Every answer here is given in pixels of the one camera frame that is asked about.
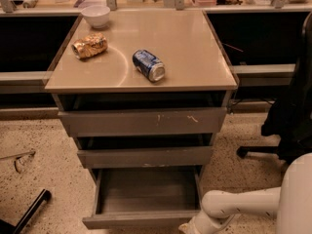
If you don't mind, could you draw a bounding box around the grey bottom drawer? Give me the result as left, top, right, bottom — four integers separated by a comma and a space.
83, 166, 202, 229

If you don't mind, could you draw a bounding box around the grey drawer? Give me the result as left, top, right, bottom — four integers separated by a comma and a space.
83, 166, 202, 229
77, 146, 213, 169
58, 107, 226, 137

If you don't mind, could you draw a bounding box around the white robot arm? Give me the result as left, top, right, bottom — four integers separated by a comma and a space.
178, 153, 312, 234

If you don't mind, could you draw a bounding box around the grey drawer cabinet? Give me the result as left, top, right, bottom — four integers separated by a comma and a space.
44, 9, 239, 180

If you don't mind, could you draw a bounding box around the grey top drawer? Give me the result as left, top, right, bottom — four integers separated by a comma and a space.
58, 107, 226, 137

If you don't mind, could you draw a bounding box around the grey middle drawer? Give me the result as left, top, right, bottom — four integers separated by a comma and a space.
77, 146, 213, 169

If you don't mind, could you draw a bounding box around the blue soda can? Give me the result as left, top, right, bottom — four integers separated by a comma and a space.
133, 50, 165, 82

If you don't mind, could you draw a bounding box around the crushed gold can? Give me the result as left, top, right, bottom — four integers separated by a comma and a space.
71, 32, 108, 59

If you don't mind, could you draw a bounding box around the white bowl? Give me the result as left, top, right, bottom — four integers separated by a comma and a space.
81, 5, 110, 28

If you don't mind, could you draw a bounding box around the black office chair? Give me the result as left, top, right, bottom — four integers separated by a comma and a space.
237, 13, 312, 164

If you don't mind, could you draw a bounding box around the black chair leg left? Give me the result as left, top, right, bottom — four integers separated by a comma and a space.
0, 189, 52, 234

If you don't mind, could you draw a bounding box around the metal rod with cable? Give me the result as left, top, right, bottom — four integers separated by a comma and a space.
0, 151, 35, 174

